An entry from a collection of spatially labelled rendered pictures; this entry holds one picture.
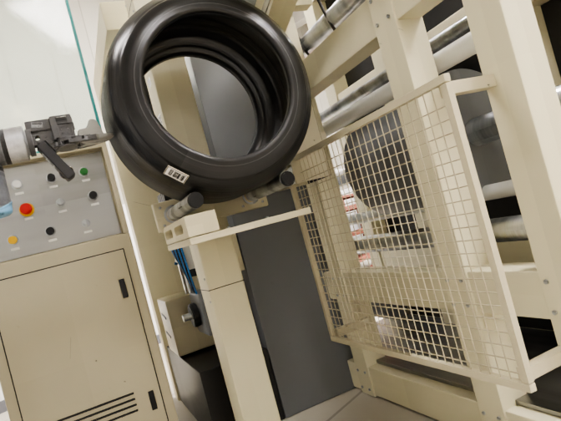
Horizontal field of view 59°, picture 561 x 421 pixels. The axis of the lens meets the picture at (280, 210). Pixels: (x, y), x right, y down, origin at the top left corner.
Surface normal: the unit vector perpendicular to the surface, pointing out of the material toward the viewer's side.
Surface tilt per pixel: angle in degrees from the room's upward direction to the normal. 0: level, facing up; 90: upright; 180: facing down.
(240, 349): 90
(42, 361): 90
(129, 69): 87
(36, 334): 90
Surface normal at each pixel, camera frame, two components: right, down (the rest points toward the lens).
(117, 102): -0.41, 0.10
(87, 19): 0.74, -0.21
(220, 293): 0.37, -0.12
